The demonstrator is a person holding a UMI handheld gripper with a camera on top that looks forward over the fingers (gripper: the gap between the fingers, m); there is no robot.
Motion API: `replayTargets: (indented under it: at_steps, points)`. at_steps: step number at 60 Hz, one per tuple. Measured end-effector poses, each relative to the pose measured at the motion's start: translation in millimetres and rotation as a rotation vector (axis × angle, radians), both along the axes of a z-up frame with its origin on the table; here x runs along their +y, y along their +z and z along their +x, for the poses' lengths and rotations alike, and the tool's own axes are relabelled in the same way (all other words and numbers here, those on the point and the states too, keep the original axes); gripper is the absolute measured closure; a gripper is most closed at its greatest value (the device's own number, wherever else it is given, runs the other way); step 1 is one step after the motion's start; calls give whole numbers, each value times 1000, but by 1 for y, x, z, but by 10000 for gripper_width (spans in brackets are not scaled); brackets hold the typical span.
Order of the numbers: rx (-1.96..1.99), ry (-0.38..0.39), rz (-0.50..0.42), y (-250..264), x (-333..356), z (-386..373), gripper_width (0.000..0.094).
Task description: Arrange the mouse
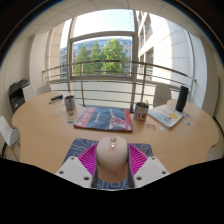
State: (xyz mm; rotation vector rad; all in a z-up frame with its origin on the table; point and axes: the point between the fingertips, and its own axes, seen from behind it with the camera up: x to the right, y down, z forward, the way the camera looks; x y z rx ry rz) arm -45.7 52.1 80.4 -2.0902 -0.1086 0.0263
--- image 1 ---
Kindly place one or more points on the beige computer mouse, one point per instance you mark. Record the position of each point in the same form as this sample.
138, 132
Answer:
112, 160

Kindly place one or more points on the white chair with wooden legs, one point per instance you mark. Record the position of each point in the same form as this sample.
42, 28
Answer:
8, 133

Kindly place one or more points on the red and blue magazine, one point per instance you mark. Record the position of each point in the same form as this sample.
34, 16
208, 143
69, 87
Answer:
103, 118

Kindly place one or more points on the black office printer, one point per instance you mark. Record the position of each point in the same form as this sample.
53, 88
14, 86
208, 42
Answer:
16, 96

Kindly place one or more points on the black cylindrical speaker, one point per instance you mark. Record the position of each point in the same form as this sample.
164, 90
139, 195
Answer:
182, 98

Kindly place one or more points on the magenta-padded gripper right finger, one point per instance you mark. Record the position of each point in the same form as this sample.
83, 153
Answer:
148, 170

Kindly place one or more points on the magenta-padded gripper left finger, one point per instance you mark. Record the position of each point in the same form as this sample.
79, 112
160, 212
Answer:
76, 170

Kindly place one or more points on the metal balcony railing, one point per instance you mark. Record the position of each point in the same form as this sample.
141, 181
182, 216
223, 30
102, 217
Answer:
110, 61

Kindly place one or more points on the printed mug with red band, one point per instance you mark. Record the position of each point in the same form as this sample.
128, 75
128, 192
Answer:
141, 112

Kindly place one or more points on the dark blue patterned mouse pad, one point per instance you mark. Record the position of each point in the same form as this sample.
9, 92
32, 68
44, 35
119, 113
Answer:
77, 146

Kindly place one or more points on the open illustrated booklet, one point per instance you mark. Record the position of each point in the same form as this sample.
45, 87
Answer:
166, 116

